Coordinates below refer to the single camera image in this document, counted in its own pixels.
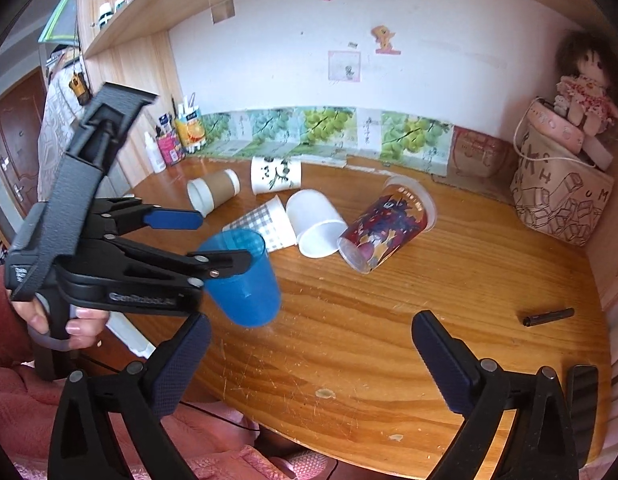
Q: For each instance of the pink square wall sticker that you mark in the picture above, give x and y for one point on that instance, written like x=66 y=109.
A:
x=344 y=66

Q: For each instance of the printed canvas bag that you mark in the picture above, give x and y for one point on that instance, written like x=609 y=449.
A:
x=554 y=202

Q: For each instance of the pink fleece clothing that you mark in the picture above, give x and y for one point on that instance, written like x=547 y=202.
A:
x=19 y=410

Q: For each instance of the white cup with black print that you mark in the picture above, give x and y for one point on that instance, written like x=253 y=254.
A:
x=276 y=175

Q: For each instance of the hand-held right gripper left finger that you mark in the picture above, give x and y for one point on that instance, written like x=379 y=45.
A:
x=181 y=365

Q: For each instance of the black pen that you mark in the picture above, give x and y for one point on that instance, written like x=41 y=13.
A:
x=546 y=317

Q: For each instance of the person's left hand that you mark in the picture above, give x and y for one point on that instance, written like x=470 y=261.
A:
x=89 y=327

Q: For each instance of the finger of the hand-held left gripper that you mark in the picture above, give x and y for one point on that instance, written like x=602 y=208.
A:
x=174 y=219
x=224 y=263

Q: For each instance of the plain white plastic cup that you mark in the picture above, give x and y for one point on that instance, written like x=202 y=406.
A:
x=314 y=220

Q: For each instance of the white squeeze bottle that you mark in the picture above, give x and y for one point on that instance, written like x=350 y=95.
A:
x=154 y=156

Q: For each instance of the paper cup with brown sleeve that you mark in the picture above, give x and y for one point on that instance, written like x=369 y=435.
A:
x=220 y=187

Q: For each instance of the brown wooden door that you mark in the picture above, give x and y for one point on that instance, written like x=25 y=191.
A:
x=14 y=135

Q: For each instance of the green edged board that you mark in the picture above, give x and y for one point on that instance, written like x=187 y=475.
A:
x=61 y=15

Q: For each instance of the checkered paper cup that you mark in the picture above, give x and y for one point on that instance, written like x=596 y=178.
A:
x=269 y=225

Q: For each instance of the rag doll in floral dress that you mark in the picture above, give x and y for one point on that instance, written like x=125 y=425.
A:
x=586 y=90

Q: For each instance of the pink round box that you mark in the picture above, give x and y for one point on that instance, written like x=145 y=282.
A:
x=554 y=122

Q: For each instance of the yellow cartoon wall sticker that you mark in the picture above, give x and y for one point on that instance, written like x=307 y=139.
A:
x=385 y=39

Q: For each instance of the clear cup with colourful print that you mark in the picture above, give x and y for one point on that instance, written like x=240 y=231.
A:
x=389 y=225

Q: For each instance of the fruit print backsplash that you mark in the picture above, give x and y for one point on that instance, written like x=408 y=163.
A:
x=319 y=125

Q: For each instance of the blue plastic cup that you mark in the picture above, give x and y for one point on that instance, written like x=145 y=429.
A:
x=246 y=297

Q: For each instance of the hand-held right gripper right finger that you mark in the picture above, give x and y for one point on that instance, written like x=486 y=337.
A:
x=441 y=357

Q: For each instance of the orange pen holder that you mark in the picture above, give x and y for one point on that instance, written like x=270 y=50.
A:
x=189 y=132

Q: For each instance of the yellow black hanging tool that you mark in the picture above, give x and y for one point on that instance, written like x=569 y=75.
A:
x=80 y=87

